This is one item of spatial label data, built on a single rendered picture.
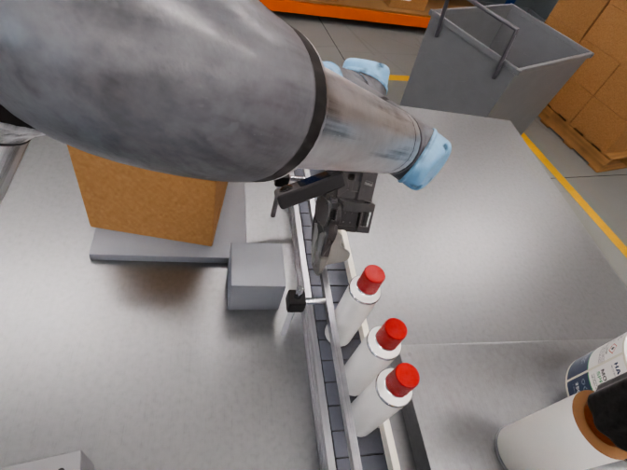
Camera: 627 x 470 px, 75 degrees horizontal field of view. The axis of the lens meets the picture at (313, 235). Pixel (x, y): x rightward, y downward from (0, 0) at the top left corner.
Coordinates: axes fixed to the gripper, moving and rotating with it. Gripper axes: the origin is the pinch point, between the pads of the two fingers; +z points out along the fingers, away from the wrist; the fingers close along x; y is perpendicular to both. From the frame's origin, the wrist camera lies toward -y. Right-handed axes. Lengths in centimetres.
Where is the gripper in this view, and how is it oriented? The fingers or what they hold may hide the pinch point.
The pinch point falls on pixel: (314, 268)
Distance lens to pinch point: 73.8
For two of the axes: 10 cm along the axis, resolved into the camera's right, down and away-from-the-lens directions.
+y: 9.5, 0.7, 3.1
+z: -1.7, 9.3, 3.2
